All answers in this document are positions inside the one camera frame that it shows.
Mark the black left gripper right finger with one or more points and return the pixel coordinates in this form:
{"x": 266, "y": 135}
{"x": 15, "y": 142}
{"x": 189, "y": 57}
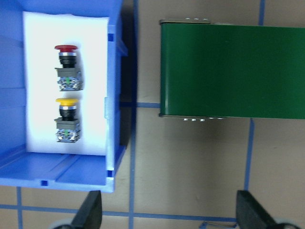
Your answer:
{"x": 250, "y": 214}

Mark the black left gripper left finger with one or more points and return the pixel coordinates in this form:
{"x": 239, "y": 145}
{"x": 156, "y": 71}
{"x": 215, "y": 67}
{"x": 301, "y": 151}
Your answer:
{"x": 89, "y": 216}

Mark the yellow mushroom push button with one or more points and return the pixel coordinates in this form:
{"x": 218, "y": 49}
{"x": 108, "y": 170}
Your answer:
{"x": 68, "y": 127}

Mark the red mushroom push button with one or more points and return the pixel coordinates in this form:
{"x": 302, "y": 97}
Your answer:
{"x": 69, "y": 76}

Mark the blue left plastic bin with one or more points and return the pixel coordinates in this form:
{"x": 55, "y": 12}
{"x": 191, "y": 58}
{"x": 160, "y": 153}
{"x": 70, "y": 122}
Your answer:
{"x": 21, "y": 168}

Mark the green conveyor belt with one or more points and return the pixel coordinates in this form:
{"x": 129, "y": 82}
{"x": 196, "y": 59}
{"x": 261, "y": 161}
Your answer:
{"x": 217, "y": 70}

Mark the white foam pad left bin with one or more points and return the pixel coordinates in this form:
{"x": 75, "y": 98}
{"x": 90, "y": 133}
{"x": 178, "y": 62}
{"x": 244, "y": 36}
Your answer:
{"x": 42, "y": 32}

